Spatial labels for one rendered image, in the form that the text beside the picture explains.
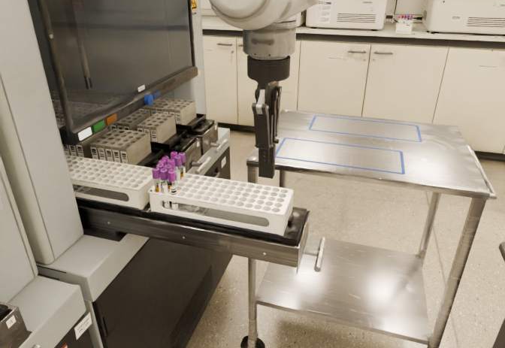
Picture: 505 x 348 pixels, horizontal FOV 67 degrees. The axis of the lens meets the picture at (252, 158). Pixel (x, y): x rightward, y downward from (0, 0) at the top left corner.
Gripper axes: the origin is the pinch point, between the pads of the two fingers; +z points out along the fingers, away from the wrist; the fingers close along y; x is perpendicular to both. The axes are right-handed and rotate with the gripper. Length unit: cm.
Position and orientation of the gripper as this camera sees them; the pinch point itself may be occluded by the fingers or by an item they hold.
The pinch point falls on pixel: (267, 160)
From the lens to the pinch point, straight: 74.4
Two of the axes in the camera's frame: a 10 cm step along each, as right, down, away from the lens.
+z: 0.0, 9.0, 4.4
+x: 9.6, 1.3, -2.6
